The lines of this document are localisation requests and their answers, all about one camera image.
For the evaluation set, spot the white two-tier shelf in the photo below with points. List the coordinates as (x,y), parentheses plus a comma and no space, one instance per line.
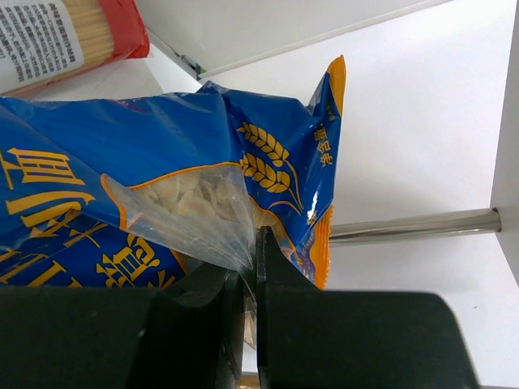
(423,103)

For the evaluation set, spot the red spaghetti pack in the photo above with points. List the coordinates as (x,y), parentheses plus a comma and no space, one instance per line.
(43,42)

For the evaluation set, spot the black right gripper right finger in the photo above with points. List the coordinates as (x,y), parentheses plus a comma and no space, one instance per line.
(311,338)

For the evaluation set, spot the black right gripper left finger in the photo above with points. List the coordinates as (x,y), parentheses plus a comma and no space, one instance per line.
(188,335)

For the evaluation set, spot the blue clear pasta bag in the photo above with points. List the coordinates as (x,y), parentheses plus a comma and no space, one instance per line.
(139,192)

